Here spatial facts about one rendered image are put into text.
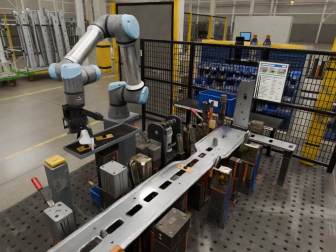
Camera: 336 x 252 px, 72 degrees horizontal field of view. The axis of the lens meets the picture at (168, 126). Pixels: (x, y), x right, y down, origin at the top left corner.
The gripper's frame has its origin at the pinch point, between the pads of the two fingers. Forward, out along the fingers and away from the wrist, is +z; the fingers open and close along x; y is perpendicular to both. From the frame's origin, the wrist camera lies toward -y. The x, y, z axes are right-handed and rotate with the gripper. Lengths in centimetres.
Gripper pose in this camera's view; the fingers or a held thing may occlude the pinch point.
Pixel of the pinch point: (86, 144)
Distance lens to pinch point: 111.4
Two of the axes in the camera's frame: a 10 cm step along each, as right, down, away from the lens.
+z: -0.2, 9.2, 4.0
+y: -7.0, 2.7, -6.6
